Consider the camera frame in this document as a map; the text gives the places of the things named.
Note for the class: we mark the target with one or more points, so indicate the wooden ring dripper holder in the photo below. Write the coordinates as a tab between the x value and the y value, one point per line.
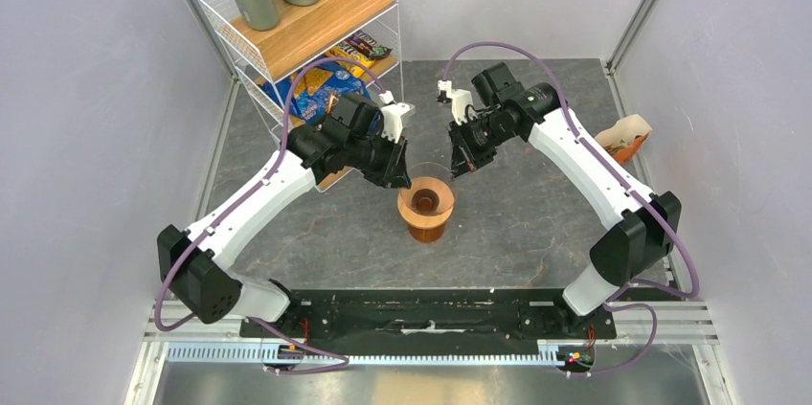
421	220

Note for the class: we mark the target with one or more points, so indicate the clear glass dripper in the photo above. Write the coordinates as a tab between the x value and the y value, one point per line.
431	192

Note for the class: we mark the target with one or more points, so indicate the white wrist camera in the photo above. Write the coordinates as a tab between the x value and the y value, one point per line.
394	115
460	100

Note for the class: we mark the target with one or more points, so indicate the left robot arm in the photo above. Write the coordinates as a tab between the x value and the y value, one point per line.
196	263

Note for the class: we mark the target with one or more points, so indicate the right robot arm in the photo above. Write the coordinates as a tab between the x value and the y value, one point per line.
639	223

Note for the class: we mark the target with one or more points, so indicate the brown candy bag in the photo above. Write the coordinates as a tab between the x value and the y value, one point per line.
368	46

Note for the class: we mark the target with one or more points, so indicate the yellow candy bag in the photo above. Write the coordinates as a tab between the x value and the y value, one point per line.
344	50

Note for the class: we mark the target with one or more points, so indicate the coffee filter box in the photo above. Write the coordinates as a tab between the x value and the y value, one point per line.
625	138

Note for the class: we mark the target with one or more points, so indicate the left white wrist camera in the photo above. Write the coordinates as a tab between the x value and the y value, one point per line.
394	115

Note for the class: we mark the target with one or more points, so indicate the blue Doritos bag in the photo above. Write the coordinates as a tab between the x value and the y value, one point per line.
311	95

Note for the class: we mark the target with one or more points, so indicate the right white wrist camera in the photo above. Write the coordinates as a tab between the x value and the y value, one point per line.
460	100

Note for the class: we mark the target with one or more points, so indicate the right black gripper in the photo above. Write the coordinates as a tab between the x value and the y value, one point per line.
461	163

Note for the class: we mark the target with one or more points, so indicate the amber glass carafe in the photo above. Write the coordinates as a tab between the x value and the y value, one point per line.
427	235

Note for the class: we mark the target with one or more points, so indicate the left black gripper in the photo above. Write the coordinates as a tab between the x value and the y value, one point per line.
394	172

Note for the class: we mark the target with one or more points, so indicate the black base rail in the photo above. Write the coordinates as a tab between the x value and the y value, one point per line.
425	322

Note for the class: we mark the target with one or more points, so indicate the white wire wooden shelf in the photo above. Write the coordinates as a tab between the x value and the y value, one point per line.
303	34

